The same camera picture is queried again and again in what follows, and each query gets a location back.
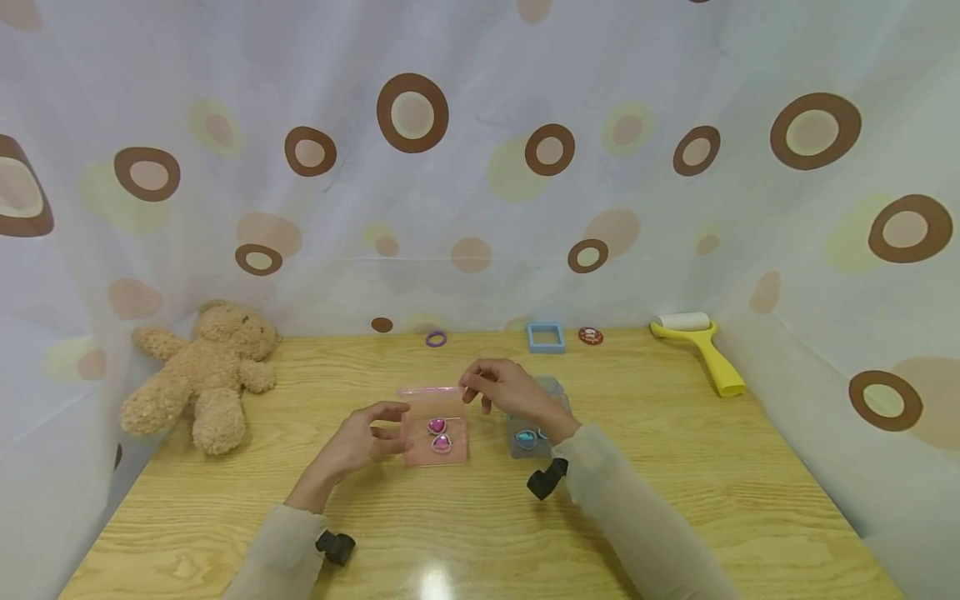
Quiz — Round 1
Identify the person's right hand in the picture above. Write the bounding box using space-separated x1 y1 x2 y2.
457 359 583 445

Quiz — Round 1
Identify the person's left hand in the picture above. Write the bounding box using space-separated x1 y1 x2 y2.
313 402 414 485

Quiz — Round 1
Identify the pink clear zip bag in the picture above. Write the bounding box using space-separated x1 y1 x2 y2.
397 385 471 468

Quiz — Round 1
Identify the person's right forearm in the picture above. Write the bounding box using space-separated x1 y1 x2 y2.
551 422 743 600

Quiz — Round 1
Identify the person's left forearm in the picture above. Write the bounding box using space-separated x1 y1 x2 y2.
222 472 345 600

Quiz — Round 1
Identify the clear plastic box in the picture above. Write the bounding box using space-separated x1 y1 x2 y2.
506 376 574 460

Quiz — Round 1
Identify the black wrist band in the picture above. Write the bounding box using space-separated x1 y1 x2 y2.
526 457 570 502
315 530 358 568

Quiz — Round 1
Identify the brown teddy bear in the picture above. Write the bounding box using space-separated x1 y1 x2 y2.
120 299 283 457

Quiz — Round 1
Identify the yellow lint roller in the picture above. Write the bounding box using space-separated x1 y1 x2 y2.
649 312 748 398

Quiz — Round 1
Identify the blue square frame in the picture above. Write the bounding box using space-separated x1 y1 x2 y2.
526 322 567 354

